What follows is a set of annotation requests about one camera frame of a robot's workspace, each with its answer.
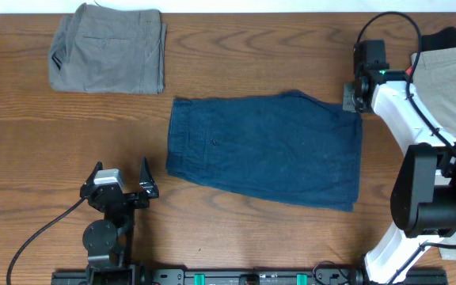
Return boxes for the black garment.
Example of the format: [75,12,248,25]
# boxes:
[421,27,456,51]

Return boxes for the folded grey shorts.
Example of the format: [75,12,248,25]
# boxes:
[47,3,167,94]

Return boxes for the red garment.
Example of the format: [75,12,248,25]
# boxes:
[405,66,413,78]

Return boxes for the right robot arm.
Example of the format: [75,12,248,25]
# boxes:
[343,40,456,284]

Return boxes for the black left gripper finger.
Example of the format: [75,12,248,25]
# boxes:
[85,161,103,184]
[139,157,155,185]

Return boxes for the beige khaki shorts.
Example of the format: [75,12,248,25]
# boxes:
[413,47,456,137]

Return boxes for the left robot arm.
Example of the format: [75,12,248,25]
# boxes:
[80,158,159,284]

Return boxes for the dark blue denim shorts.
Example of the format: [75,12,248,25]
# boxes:
[166,90,363,212]

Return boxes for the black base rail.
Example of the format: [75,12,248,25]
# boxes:
[51,267,449,285]

